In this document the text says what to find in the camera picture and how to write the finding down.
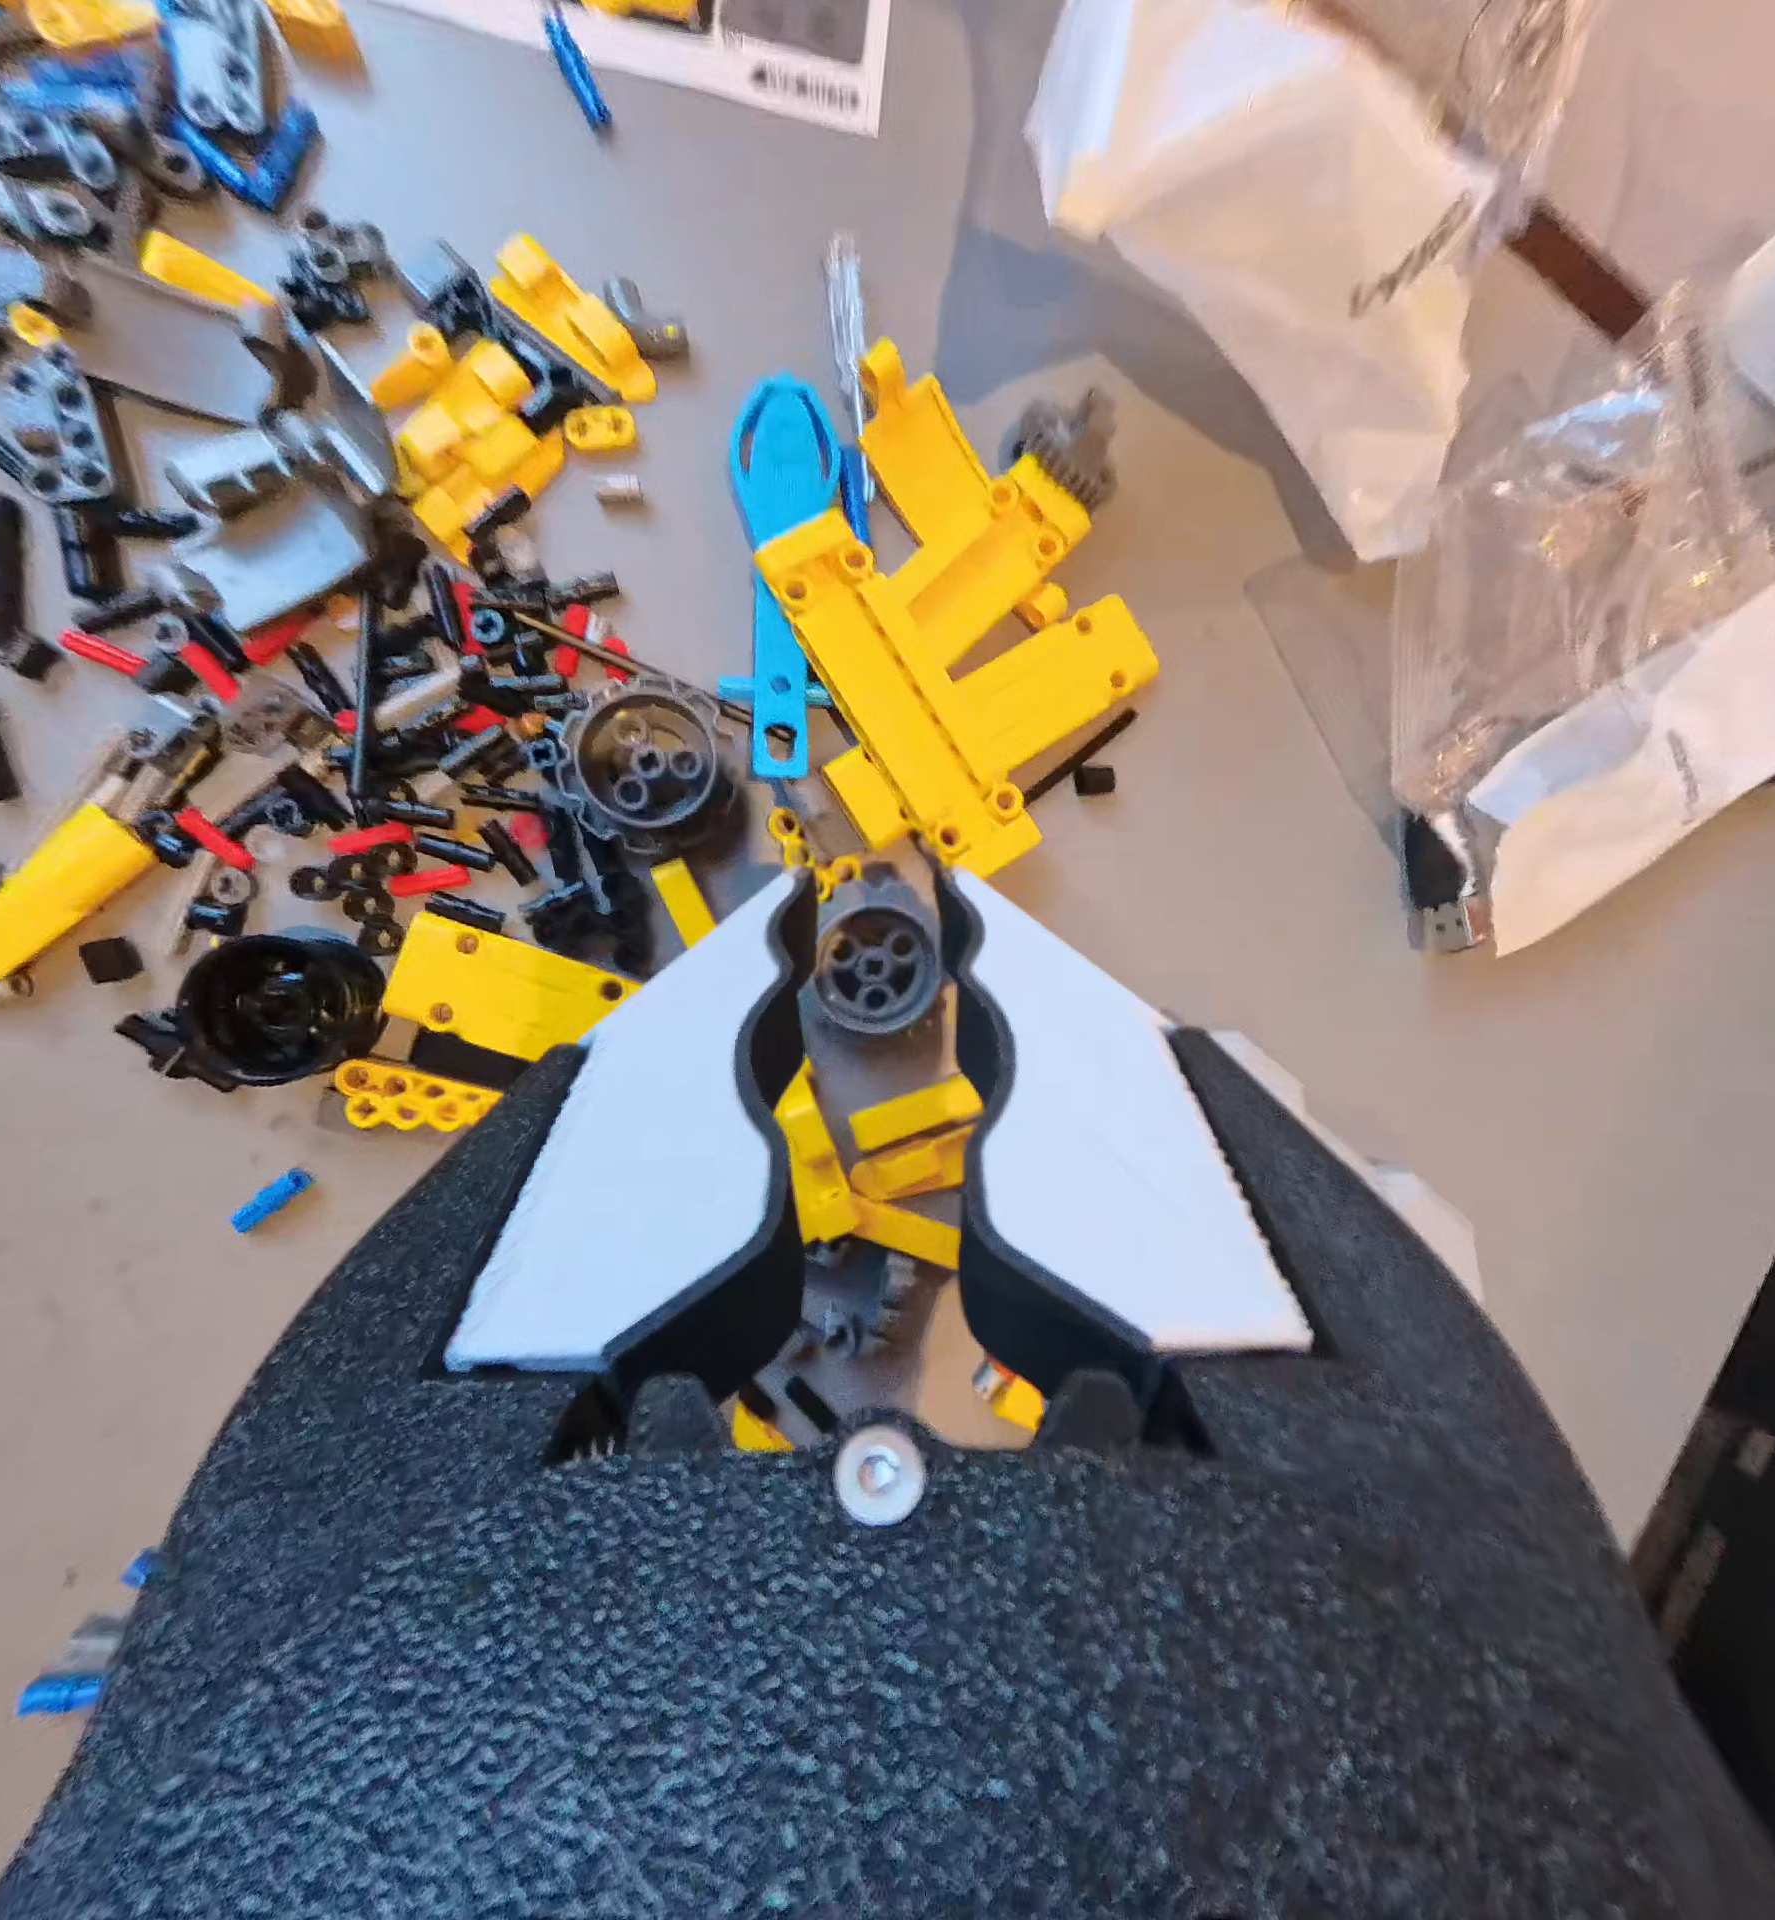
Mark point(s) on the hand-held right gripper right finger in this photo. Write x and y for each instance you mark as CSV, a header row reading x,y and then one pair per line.
x,y
1126,1184

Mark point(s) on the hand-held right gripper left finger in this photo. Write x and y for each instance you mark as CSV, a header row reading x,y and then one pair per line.
x,y
633,1184

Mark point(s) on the dark grey toothed wheel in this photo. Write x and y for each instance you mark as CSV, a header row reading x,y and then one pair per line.
x,y
875,958
644,764

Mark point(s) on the heap of yellow building beams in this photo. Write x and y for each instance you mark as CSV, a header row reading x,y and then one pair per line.
x,y
947,659

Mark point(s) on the pile of small building pieces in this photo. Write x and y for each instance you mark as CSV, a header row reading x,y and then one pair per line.
x,y
302,598

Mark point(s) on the grey desk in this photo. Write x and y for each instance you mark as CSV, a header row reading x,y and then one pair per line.
x,y
1203,929

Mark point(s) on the black toy wheel rim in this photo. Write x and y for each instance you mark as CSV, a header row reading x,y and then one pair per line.
x,y
273,1004

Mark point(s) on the light blue brick separator tool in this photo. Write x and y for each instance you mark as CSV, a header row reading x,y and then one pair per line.
x,y
781,479

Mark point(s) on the crumpled clear plastic bag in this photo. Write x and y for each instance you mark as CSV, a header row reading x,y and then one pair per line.
x,y
1353,223

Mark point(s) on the yellow grey sticker sheet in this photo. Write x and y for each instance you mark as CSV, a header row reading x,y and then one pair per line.
x,y
766,45

